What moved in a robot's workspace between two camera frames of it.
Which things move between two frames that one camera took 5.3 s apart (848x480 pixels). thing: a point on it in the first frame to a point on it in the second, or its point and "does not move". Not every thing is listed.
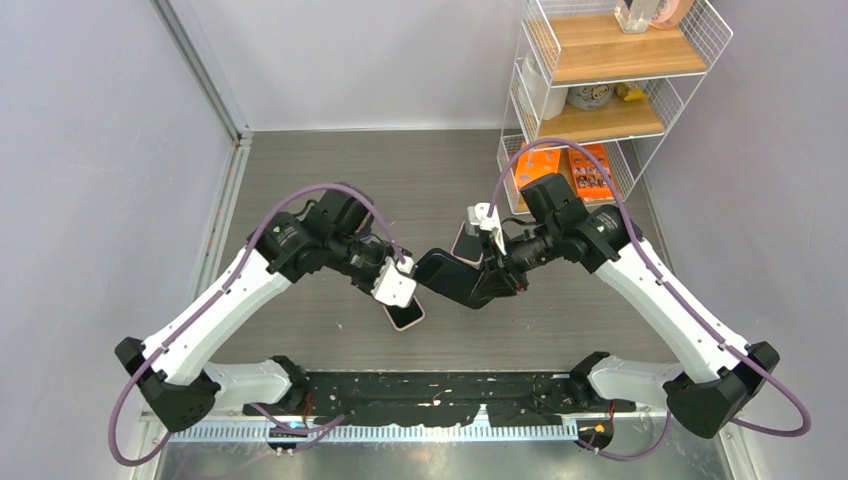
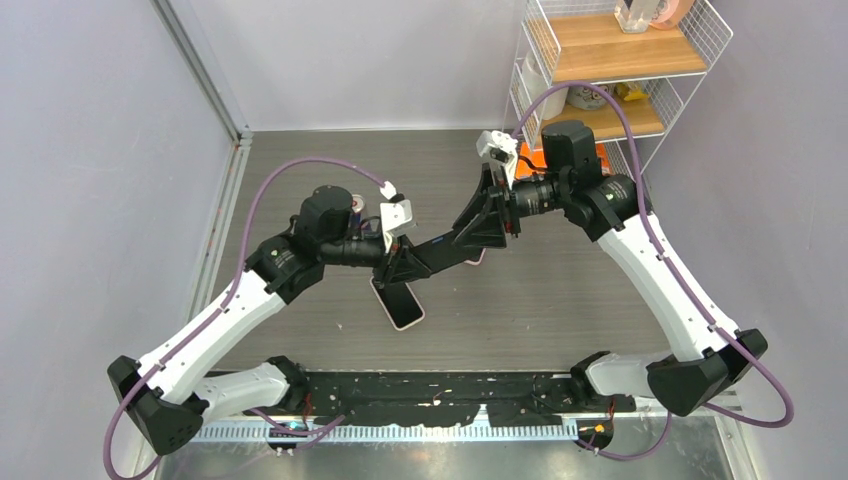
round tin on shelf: x=590 y=97 does not move
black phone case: x=456 y=278 to x=441 y=253
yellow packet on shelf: x=630 y=91 does not move
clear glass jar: x=634 y=16 does not move
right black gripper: x=501 y=277 to x=485 y=230
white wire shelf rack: x=594 y=86 does not move
